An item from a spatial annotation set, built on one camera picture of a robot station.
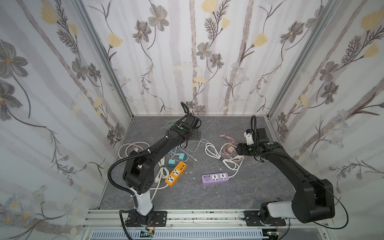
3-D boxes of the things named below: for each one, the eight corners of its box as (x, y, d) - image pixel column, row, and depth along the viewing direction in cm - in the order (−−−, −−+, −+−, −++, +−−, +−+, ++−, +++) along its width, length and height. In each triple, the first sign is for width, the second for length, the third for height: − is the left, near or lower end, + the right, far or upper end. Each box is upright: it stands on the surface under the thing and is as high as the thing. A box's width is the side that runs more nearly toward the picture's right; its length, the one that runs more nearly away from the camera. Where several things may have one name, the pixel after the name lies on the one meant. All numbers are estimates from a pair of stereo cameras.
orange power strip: (164, 182, 88) (164, 181, 85) (180, 162, 96) (180, 160, 94) (171, 187, 86) (171, 186, 84) (187, 166, 94) (187, 164, 92)
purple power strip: (202, 183, 88) (202, 181, 85) (201, 176, 90) (201, 174, 88) (228, 180, 89) (229, 178, 87) (227, 174, 92) (228, 172, 89)
